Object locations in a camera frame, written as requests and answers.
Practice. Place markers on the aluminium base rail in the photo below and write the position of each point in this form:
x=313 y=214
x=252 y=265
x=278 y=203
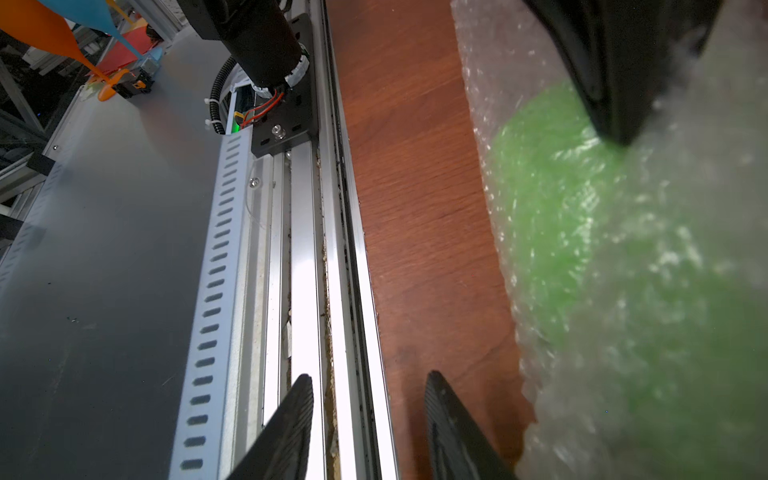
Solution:
x=284 y=289

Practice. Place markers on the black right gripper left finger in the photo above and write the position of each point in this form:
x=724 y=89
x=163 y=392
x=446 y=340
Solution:
x=281 y=451

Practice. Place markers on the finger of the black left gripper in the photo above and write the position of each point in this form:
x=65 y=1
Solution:
x=620 y=55

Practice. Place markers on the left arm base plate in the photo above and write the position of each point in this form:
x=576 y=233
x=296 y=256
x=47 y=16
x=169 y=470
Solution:
x=294 y=121

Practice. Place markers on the green plastic wine glass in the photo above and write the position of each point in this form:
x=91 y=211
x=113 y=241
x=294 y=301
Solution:
x=600 y=270

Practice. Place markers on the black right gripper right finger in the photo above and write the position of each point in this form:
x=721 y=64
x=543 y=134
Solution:
x=457 y=447

